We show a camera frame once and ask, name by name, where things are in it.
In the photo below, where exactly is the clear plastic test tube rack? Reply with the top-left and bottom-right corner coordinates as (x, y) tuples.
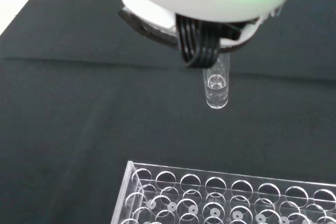
(110, 160), (336, 224)

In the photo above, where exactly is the black bench cloth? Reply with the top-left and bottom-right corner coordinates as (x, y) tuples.
(0, 0), (336, 224)

